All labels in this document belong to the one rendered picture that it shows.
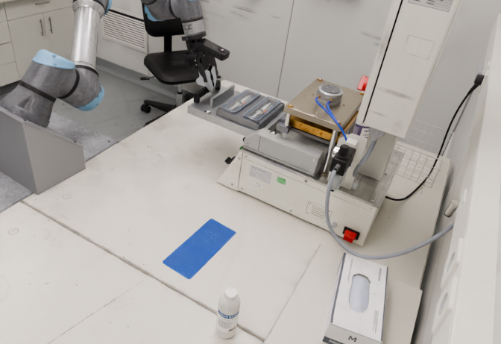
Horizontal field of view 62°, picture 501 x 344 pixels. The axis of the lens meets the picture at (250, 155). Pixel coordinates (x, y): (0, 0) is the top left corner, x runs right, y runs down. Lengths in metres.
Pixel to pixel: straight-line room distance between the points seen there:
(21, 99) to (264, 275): 0.90
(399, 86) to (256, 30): 2.05
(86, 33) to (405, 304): 1.37
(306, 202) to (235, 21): 2.00
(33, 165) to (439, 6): 1.17
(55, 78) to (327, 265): 1.01
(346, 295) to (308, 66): 2.09
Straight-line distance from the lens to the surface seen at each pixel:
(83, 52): 1.65
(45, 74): 1.48
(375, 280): 1.14
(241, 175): 1.41
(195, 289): 1.17
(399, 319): 1.19
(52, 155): 1.45
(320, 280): 1.18
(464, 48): 2.72
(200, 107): 1.48
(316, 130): 1.28
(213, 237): 1.29
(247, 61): 3.15
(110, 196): 1.44
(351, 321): 1.04
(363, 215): 1.29
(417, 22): 1.05
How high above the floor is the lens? 1.68
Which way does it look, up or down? 34 degrees down
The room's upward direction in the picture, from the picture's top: 8 degrees clockwise
